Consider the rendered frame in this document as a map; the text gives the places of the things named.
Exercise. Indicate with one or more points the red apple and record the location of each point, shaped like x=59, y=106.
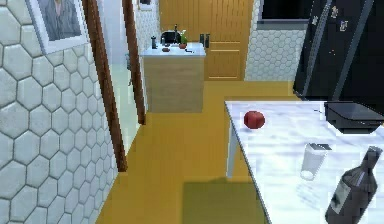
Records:
x=254, y=119

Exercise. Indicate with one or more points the wooden kitchen counter cabinet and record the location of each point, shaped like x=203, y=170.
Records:
x=174, y=80

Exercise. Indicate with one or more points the small red food item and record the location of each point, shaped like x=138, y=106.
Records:
x=165, y=49

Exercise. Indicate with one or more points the small potted green plant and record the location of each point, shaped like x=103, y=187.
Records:
x=183, y=39

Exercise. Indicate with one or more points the black toaster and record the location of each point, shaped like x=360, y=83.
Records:
x=169, y=36

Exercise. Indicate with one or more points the black pepper mill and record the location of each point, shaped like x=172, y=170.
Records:
x=153, y=42

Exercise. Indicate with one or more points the wooden room door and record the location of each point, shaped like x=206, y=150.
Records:
x=223, y=36

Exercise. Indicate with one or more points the white marble table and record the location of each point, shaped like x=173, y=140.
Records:
x=300, y=156

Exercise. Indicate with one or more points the clear drinking glass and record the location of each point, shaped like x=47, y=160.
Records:
x=311, y=160

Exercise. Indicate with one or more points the dark window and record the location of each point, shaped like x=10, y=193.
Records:
x=285, y=10

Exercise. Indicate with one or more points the black square bowl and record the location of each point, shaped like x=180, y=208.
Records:
x=351, y=116

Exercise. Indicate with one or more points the framed portrait picture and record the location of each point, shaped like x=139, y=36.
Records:
x=58, y=20

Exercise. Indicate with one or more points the black fridge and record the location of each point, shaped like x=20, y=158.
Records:
x=346, y=50

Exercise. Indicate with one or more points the dark glass bottle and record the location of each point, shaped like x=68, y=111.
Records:
x=354, y=190

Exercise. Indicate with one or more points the brown wooden doorway frame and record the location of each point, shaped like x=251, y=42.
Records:
x=105, y=83

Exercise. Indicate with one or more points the small framed wall picture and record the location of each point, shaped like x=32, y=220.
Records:
x=145, y=3

